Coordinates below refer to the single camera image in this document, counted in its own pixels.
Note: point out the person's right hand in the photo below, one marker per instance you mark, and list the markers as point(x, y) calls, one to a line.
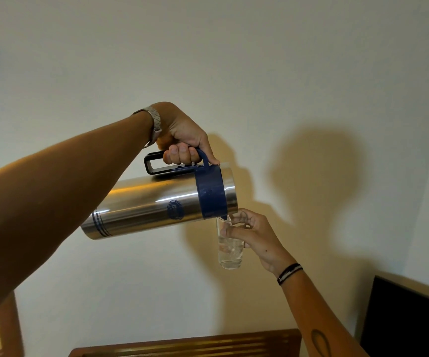
point(264, 237)

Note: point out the person's left hand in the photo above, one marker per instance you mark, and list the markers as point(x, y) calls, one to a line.
point(177, 126)

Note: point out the person's right thumb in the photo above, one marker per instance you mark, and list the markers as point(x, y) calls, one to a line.
point(235, 232)

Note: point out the person's left thumb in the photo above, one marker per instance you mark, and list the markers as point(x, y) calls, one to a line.
point(208, 150)

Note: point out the clear drinking glass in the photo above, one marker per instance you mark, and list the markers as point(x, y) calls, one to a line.
point(230, 252)

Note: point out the steel jug with blue lid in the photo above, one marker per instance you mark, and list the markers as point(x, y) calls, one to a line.
point(147, 206)

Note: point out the person's left forearm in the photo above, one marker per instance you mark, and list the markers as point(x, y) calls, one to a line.
point(50, 197)

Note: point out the person's right forearm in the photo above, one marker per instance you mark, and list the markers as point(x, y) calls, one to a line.
point(320, 319)

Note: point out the silver metal wristwatch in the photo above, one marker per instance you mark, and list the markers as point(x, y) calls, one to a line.
point(156, 122)

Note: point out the brown wooden furniture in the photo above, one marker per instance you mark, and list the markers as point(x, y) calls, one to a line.
point(199, 345)

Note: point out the black flat screen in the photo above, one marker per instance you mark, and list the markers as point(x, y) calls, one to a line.
point(404, 323)

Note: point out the brown wooden door frame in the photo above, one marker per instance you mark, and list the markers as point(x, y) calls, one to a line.
point(8, 323)

